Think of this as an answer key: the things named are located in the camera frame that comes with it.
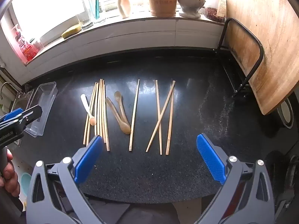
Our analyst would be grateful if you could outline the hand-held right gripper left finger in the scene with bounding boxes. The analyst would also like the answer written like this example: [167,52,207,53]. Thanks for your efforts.
[26,135,105,224]

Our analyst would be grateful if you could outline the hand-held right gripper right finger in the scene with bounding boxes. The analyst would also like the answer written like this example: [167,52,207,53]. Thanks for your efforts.
[196,134,275,224]

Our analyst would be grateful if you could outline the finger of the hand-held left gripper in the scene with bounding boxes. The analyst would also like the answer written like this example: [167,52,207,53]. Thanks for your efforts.
[13,105,43,131]
[3,108,25,122]

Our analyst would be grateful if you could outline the clear plastic container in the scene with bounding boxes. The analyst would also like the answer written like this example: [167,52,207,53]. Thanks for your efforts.
[23,82,58,138]

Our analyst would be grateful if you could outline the slender bamboo chopstick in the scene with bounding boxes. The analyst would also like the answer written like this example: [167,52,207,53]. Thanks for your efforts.
[128,79,141,151]
[165,83,175,155]

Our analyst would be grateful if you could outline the large amber horn spoon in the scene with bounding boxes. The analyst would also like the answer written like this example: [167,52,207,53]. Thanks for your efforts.
[105,97,132,135]

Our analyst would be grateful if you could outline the bundle of bamboo chopsticks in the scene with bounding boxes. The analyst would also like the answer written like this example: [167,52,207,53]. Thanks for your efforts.
[83,79,111,152]

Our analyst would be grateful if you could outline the white-handled horn spoon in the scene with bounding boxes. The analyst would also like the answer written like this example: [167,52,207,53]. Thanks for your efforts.
[81,94,97,126]

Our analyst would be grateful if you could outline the wooden utensils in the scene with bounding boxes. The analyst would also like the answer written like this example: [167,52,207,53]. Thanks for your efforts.
[146,80,176,153]

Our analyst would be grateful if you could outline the small amber horn spoon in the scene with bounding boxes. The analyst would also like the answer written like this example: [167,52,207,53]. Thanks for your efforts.
[114,91,131,127]

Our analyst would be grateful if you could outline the person's left hand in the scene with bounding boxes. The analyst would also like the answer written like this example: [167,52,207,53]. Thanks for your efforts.
[0,149,21,197]

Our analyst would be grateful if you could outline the metal sink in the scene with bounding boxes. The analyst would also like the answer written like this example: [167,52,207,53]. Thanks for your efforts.
[7,89,35,119]

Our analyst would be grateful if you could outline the metal faucet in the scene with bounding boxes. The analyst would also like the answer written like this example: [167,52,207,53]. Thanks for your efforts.
[0,82,14,101]

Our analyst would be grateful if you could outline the teal bowl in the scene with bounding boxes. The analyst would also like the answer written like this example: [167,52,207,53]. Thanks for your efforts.
[21,172,32,197]

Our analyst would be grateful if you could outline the pink dish soap bottle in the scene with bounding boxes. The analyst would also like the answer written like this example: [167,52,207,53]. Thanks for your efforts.
[10,24,38,62]

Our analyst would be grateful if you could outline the small clear jar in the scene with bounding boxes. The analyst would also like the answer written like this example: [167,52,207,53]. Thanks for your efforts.
[29,37,44,52]

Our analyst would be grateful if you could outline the yellow sponge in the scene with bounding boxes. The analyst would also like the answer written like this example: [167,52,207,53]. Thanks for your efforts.
[61,24,82,39]

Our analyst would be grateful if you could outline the clear drinking glass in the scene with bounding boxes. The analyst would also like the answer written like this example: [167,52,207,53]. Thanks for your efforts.
[76,13,94,30]

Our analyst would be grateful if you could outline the black metal rack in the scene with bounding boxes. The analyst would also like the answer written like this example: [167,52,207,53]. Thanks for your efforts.
[214,17,264,98]

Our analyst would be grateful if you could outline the tall clear glass vase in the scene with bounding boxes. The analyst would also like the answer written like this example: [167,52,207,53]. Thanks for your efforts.
[82,0,107,24]

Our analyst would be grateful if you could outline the teal toothbrush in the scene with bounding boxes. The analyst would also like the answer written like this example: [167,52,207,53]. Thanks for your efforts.
[92,0,101,20]

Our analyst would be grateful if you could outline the wooden cutting board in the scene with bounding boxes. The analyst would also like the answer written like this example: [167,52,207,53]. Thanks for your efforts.
[223,0,299,116]

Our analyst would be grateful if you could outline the clear glass jar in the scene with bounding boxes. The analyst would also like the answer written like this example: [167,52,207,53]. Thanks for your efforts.
[101,0,119,13]

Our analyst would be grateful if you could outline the cream bottle with blue cap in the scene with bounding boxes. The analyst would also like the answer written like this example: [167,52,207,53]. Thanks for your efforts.
[117,0,131,19]

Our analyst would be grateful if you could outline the glass jar of dried chili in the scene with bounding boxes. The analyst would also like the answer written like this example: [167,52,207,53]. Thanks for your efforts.
[204,0,227,24]

